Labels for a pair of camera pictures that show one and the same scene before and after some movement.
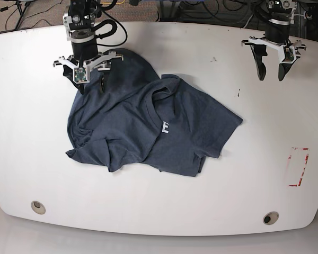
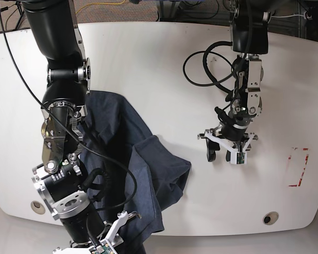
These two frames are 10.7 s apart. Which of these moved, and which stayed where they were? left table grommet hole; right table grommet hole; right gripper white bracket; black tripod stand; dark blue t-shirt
Moved: dark blue t-shirt; right gripper white bracket
Stayed: black tripod stand; left table grommet hole; right table grommet hole
